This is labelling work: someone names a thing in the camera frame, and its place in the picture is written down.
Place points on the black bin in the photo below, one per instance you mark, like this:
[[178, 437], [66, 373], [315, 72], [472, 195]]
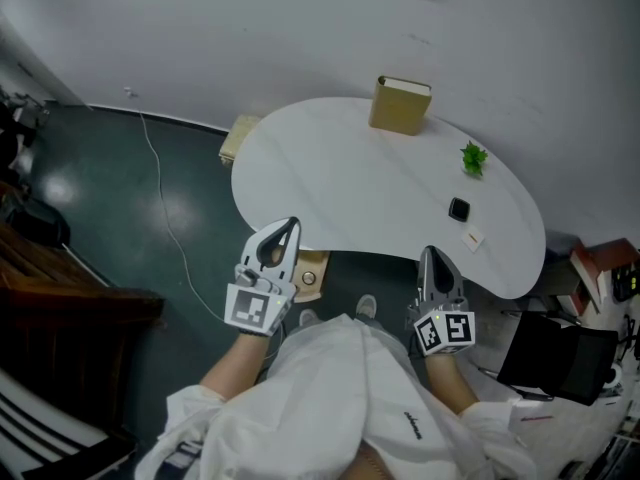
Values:
[[37, 225]]

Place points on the white round device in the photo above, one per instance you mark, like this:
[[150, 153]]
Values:
[[616, 375]]

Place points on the cream padded stool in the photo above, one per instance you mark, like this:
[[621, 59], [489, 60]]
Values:
[[237, 140]]

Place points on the small black square object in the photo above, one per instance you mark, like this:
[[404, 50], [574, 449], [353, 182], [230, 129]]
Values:
[[459, 209]]

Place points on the black wheeled device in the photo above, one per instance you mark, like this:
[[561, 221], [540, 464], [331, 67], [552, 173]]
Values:
[[627, 283]]

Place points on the white door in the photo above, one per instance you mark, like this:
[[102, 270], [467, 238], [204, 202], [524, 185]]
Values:
[[30, 68]]

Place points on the small white card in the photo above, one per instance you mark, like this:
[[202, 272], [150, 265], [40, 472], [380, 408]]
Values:
[[473, 239]]

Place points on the small round silver object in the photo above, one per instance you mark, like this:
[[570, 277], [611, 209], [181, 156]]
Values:
[[309, 278]]

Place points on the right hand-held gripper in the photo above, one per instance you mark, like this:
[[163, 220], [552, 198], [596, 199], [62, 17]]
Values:
[[445, 328]]

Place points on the black office chair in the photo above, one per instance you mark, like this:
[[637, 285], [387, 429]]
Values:
[[565, 358]]

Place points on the small green potted plant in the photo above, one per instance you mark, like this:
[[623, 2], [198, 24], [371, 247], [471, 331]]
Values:
[[473, 159]]

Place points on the person's left forearm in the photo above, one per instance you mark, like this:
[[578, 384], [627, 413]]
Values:
[[237, 368]]

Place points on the person's white shirt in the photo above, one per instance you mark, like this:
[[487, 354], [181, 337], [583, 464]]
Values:
[[310, 408]]

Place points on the large wooden drawer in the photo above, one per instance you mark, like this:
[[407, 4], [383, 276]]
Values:
[[320, 263]]

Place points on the person's right forearm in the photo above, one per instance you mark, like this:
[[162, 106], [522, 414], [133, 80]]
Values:
[[450, 383]]

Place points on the red-brown flat box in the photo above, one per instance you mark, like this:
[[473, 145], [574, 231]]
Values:
[[595, 268]]

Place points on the white wall socket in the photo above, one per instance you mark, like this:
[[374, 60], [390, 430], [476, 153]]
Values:
[[130, 90]]

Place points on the dark brown wooden cabinet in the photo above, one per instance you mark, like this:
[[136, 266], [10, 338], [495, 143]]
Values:
[[65, 328]]

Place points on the white curved desk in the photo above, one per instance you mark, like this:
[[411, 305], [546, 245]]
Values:
[[375, 183]]

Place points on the white shoe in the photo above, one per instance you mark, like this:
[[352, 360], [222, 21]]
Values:
[[366, 306], [307, 317]]

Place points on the tan hardcover book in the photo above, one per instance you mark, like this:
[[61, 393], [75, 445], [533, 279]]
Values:
[[400, 105]]

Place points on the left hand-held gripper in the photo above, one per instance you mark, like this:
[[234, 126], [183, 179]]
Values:
[[255, 308]]

